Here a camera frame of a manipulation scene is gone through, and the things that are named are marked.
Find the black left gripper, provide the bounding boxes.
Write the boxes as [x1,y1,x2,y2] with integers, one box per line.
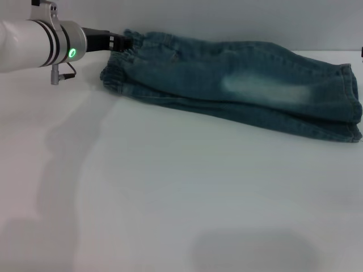
[81,27,133,54]

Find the blue denim shorts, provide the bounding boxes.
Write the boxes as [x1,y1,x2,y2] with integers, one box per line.
[99,28,363,144]

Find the white tablecloth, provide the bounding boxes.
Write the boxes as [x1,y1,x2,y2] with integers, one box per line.
[0,48,363,272]

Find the thin dark wrist cable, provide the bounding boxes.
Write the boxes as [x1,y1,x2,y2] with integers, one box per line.
[50,62,78,86]

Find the silver camera bracket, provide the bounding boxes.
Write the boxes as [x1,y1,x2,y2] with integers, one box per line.
[30,0,60,32]

